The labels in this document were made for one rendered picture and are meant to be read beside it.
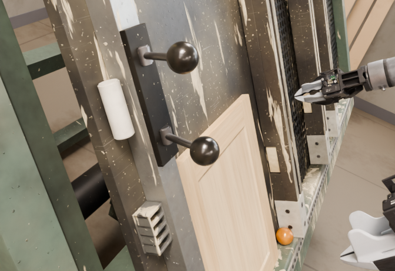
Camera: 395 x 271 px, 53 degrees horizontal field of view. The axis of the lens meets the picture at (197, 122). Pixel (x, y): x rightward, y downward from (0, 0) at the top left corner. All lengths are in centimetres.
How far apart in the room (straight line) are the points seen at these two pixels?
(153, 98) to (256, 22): 51
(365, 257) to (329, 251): 216
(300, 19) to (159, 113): 95
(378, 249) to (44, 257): 39
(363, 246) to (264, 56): 59
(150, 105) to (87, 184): 87
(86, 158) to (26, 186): 217
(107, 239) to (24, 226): 178
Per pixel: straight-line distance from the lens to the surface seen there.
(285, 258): 120
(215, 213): 81
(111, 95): 53
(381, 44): 450
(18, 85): 53
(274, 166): 114
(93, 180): 142
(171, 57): 45
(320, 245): 272
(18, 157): 40
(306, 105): 153
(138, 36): 55
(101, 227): 223
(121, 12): 55
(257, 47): 102
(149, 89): 56
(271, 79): 103
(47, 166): 56
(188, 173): 71
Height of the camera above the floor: 173
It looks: 33 degrees down
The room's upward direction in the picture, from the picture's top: 21 degrees clockwise
